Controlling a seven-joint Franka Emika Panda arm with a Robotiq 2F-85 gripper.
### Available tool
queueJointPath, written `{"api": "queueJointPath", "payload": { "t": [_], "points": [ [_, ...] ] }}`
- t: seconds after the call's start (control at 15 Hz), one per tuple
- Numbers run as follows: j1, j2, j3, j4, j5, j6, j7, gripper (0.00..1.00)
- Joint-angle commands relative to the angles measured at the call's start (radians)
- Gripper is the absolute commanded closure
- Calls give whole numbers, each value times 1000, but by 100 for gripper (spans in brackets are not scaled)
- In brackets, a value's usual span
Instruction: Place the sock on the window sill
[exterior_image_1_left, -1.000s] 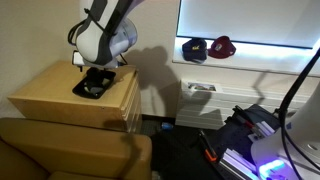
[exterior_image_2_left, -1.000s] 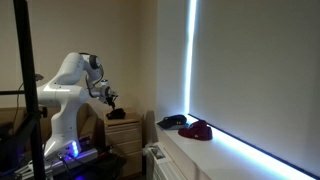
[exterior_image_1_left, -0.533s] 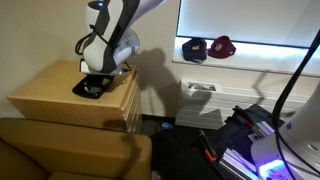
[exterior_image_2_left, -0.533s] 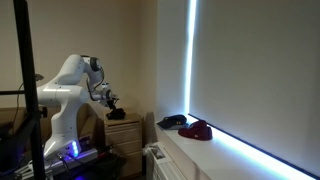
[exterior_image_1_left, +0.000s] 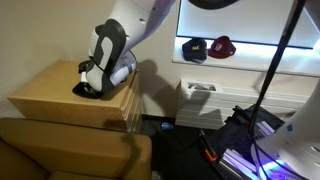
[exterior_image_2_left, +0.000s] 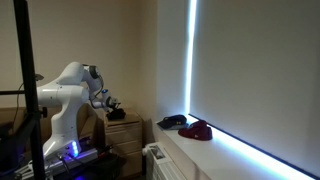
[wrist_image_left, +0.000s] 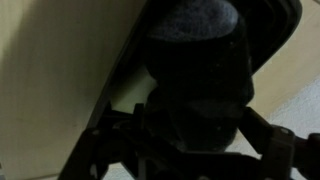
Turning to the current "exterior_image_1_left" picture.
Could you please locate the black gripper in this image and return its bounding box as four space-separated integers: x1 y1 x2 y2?
77 59 95 84

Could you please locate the white box with picture print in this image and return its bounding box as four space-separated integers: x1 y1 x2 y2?
181 79 224 94

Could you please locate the wooden drawer cabinet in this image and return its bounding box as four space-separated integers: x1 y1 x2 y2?
7 59 144 134

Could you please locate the navy baseball cap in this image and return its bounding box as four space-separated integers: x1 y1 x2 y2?
181 37 208 64

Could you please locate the white window sill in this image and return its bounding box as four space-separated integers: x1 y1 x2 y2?
172 36 320 78

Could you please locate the black cable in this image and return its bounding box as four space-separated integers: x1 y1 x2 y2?
249 133 301 180

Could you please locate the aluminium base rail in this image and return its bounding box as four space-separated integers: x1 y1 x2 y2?
218 148 268 180

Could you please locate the orange-handled black clamp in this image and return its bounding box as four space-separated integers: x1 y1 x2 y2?
198 129 219 164

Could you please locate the white slatted radiator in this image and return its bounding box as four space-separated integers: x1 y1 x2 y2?
174 78 311 131

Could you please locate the black stand pole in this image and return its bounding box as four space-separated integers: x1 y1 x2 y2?
248 0 307 138

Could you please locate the red baseball cap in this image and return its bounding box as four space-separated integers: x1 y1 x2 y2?
207 35 237 60

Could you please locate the brown sofa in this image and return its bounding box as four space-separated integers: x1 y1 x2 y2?
0 117 154 180

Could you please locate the small blue object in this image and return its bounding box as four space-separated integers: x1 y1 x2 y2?
161 121 174 131

